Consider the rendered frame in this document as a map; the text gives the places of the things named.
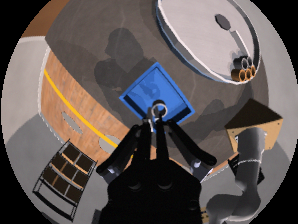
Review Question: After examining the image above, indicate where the blue crate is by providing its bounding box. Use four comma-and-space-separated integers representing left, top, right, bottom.
119, 62, 195, 124

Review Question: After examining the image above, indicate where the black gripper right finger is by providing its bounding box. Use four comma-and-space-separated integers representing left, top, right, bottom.
155, 105, 217, 189

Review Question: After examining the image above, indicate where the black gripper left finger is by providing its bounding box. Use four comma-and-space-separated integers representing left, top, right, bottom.
96, 107, 153, 189

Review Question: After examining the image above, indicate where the bronze bushing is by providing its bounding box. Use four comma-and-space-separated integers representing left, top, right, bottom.
231, 69, 246, 82
245, 69, 251, 80
248, 66, 255, 77

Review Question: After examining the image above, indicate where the grey metal ring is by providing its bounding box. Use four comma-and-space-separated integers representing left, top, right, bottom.
233, 58, 248, 70
152, 99, 167, 118
239, 56, 252, 67

